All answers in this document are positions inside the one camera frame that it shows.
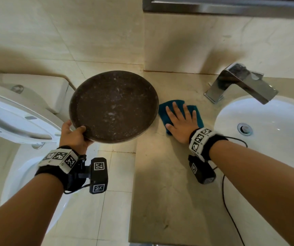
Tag person's left hand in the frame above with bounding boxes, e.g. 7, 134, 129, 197
59, 120, 94, 154

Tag person's right hand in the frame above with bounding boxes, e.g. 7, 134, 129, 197
165, 101, 201, 144

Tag teal cleaning cloth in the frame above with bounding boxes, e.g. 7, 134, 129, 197
158, 99, 204, 136

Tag round dark brown tray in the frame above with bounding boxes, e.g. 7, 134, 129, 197
69, 70, 160, 144

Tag person's right forearm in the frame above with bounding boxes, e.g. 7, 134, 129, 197
209, 140, 294, 246

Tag person's left forearm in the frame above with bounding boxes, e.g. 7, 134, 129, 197
0, 173, 64, 246

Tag chrome sink drain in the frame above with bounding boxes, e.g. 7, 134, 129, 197
237, 123, 253, 137

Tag beige marble sink countertop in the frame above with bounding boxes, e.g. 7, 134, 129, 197
128, 71, 294, 246

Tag white ceramic sink basin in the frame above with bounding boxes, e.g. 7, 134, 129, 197
213, 95, 294, 246

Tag right marker wristband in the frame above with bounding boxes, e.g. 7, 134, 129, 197
189, 127, 228, 162

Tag marker wristband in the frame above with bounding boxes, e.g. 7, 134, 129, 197
35, 145, 87, 192
189, 127, 228, 162

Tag left marker wristband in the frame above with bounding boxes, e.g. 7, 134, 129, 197
35, 145, 87, 192

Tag white toilet tank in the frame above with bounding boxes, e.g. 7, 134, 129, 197
1, 73, 76, 118

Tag white toilet bowl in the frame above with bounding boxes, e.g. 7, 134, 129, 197
0, 140, 99, 233

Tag white toilet seat lid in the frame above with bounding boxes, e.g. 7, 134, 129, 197
0, 80, 65, 144

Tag chrome faucet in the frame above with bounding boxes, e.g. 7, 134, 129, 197
204, 62, 279, 105

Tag steel framed mirror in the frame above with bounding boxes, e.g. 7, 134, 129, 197
142, 0, 294, 19

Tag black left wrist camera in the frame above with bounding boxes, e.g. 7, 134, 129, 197
80, 157, 109, 195

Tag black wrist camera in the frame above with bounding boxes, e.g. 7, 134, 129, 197
80, 157, 109, 195
188, 155, 217, 185

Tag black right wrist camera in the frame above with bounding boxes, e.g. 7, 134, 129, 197
188, 155, 217, 185

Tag black cable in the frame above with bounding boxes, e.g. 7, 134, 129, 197
221, 136, 249, 246
64, 183, 91, 195

